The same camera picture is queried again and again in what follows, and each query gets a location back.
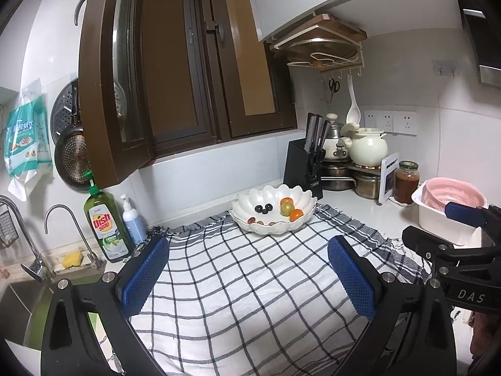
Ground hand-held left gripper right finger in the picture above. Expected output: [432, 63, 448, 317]
[328, 236, 458, 376]

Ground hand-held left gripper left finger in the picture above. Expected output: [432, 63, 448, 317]
[40, 236, 170, 376]

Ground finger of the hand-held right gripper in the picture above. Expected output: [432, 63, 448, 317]
[445, 202, 501, 243]
[402, 225, 501, 279]

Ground white scalloped bowl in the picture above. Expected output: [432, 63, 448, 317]
[229, 185, 317, 236]

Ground person's right hand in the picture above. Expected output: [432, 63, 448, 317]
[467, 312, 496, 365]

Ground pink colander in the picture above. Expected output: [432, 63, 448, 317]
[425, 177, 489, 220]

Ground white plastic basin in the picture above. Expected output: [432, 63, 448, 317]
[411, 182, 494, 247]

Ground glass jar of red sauce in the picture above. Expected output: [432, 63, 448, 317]
[393, 160, 421, 204]

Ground green dish soap bottle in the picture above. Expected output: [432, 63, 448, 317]
[83, 171, 128, 264]

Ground curved steel faucet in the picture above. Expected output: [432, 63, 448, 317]
[44, 204, 107, 271]

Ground black white checked cloth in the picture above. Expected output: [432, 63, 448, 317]
[106, 204, 431, 376]

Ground wide steel pot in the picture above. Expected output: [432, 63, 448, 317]
[320, 162, 357, 192]

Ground white ceramic pot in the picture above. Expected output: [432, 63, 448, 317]
[349, 127, 389, 166]

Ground large steel faucet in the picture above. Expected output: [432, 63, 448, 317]
[0, 196, 55, 283]

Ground black knife block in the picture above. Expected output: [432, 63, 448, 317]
[283, 140, 324, 200]

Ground steel sink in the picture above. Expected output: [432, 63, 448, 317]
[0, 278, 55, 349]

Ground perforated round pan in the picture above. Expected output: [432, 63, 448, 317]
[54, 123, 92, 192]

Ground steel pot with cream knob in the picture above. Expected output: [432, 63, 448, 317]
[323, 113, 351, 161]

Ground white ladle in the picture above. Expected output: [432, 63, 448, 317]
[345, 74, 361, 125]

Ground teal printed plastic bags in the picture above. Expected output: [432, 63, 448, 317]
[4, 86, 53, 202]

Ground steel range hood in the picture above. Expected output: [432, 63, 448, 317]
[458, 0, 501, 87]

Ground round metal steamer tray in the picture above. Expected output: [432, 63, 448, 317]
[50, 79, 128, 145]

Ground brown open window sash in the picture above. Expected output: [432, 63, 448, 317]
[78, 0, 157, 191]

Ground rectangular wooden cutting board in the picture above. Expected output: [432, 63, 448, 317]
[272, 13, 368, 48]

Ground clear wall hooks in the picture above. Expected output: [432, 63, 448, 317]
[431, 60, 458, 76]

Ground black wire basket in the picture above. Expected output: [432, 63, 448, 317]
[0, 209, 18, 249]

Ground white wire hanging rack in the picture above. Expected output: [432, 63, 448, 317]
[270, 13, 368, 73]

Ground brown window frame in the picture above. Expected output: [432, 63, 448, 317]
[133, 0, 298, 157]

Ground metal cabinet handle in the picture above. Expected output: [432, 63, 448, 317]
[74, 0, 89, 26]

